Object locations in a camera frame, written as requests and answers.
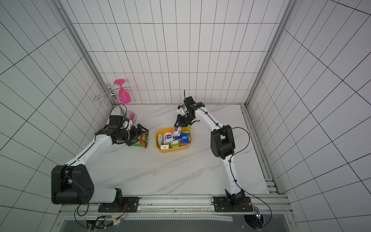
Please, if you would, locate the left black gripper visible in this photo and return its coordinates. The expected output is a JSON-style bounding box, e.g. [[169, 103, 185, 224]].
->
[[116, 124, 148, 147]]

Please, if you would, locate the light blue tissue pack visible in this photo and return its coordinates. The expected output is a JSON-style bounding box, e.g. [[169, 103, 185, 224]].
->
[[177, 106, 186, 116]]

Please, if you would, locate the pink tissue pack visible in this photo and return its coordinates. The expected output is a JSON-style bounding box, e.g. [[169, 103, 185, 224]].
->
[[173, 127, 182, 137], [164, 132, 174, 143]]

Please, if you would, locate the yellow plastic storage box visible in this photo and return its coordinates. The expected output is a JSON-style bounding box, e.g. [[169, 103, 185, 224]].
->
[[155, 127, 192, 153]]

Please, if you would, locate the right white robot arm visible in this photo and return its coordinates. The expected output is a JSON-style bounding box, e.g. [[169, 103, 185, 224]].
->
[[174, 97, 254, 212]]

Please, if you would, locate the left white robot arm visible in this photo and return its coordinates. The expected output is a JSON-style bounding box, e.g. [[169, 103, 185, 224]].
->
[[51, 115, 148, 205]]

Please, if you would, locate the green red chips bag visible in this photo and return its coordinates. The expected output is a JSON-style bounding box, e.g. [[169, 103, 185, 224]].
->
[[131, 131, 149, 148]]

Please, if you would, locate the pink wine glass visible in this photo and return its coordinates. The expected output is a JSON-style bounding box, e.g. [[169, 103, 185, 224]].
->
[[114, 79, 131, 104]]

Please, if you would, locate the chrome glass rack stand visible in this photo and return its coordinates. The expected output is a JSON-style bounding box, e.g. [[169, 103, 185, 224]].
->
[[93, 84, 136, 129]]

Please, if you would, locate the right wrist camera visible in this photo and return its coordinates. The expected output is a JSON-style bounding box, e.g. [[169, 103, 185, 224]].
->
[[184, 96, 196, 108]]

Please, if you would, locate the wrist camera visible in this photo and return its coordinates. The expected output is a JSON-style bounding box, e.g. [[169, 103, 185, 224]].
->
[[107, 115, 125, 129], [184, 96, 196, 108]]

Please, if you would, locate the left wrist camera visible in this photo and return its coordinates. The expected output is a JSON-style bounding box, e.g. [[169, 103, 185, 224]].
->
[[107, 115, 125, 129]]

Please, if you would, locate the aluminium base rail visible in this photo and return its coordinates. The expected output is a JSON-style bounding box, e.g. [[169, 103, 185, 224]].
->
[[58, 195, 293, 224]]

